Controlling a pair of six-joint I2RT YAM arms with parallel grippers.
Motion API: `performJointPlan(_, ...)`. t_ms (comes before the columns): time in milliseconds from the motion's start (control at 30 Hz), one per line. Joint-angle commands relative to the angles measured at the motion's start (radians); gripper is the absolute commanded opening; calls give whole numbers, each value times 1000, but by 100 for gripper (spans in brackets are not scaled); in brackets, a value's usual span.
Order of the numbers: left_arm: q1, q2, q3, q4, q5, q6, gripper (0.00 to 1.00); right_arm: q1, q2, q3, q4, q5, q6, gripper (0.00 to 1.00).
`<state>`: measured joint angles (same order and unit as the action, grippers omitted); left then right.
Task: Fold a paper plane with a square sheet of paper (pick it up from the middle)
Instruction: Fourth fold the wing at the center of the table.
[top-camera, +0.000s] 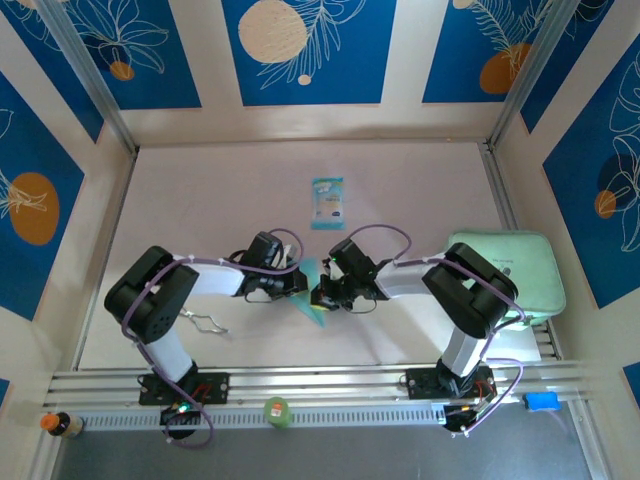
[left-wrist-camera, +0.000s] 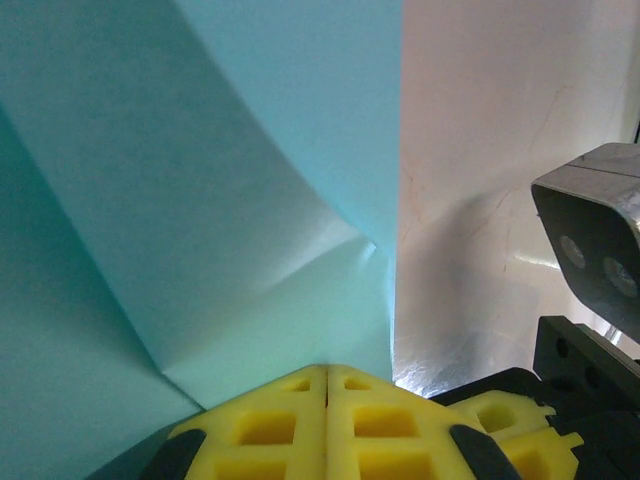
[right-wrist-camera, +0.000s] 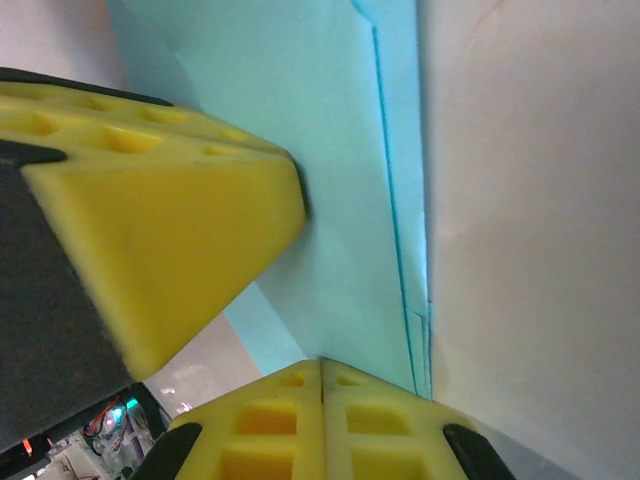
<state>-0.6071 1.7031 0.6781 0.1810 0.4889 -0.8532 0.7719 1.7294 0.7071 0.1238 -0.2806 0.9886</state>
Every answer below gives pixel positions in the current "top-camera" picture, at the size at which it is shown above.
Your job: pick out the light blue paper sheet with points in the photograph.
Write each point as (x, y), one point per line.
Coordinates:
(315, 315)

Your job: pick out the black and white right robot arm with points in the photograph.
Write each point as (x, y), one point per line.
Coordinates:
(470, 290)

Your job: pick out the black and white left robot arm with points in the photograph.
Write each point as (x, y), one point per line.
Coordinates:
(145, 300)

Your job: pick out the blue printed snack packet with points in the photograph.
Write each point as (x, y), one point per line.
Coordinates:
(328, 205)

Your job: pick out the black device at table edge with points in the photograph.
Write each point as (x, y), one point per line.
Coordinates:
(497, 185)

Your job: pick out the black controller board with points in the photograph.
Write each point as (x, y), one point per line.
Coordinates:
(180, 416)
(457, 419)

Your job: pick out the mint green zip case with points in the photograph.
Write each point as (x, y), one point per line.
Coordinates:
(537, 270)

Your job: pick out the small blue box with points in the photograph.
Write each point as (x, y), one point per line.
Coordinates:
(541, 402)

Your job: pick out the brown bottle with orange cap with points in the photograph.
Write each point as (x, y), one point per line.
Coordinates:
(62, 425)

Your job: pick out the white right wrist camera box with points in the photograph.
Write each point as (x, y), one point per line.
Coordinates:
(331, 273)

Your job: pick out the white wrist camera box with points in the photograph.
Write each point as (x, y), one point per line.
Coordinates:
(290, 254)
(331, 273)

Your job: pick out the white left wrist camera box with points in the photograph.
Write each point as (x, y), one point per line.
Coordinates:
(290, 254)

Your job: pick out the aluminium mounting rail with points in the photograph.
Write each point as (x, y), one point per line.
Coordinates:
(320, 380)

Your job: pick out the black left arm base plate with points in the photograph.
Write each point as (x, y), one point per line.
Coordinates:
(215, 387)

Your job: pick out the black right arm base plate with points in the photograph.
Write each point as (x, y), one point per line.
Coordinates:
(422, 384)

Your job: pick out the aluminium side rail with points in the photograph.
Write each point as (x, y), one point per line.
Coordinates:
(107, 225)

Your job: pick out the aluminium frame post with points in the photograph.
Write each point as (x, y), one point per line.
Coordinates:
(85, 70)
(530, 70)

